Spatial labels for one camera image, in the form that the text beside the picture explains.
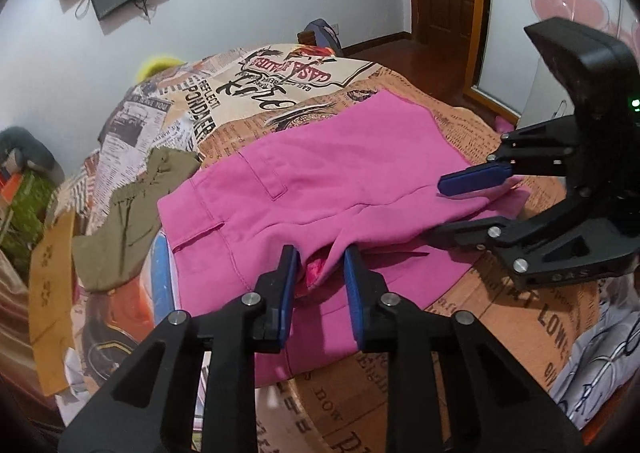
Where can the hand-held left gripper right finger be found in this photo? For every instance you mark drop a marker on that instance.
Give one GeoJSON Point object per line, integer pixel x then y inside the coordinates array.
{"type": "Point", "coordinates": [352, 288]}

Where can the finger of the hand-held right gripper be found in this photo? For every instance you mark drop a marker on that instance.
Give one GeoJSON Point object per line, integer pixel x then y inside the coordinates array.
{"type": "Point", "coordinates": [470, 180]}
{"type": "Point", "coordinates": [465, 234]}

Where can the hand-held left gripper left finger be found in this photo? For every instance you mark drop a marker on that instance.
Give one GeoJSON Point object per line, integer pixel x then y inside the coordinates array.
{"type": "Point", "coordinates": [287, 283]}

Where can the pink pants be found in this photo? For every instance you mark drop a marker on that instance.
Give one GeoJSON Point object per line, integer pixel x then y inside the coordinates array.
{"type": "Point", "coordinates": [340, 168]}

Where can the small pink cloth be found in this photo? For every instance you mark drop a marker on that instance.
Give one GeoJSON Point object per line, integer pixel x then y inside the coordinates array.
{"type": "Point", "coordinates": [502, 124]}

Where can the olive green garment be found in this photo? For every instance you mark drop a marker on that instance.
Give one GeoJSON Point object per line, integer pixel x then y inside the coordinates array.
{"type": "Point", "coordinates": [127, 218]}

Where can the newspaper print blanket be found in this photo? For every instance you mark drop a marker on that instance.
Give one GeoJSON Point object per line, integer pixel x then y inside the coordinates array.
{"type": "Point", "coordinates": [320, 78]}

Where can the grey patterned cloth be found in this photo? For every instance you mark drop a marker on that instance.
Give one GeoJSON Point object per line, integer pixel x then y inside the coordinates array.
{"type": "Point", "coordinates": [600, 363]}

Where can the blue backpack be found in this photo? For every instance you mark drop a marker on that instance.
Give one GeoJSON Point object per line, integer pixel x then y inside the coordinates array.
{"type": "Point", "coordinates": [322, 35]}

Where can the yellow wooden board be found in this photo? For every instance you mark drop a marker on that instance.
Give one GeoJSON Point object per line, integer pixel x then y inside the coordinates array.
{"type": "Point", "coordinates": [50, 293]}

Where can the white papers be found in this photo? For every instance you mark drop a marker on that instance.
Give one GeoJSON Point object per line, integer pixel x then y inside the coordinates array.
{"type": "Point", "coordinates": [75, 393]}

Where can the yellow round object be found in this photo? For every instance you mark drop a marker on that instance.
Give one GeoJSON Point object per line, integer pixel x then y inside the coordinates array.
{"type": "Point", "coordinates": [155, 67]}

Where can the striped brown satin cloth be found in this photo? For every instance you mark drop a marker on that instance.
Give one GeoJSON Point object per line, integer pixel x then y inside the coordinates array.
{"type": "Point", "coordinates": [12, 323]}

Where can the grey plush toy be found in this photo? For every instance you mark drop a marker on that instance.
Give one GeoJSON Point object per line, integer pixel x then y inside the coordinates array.
{"type": "Point", "coordinates": [25, 145]}

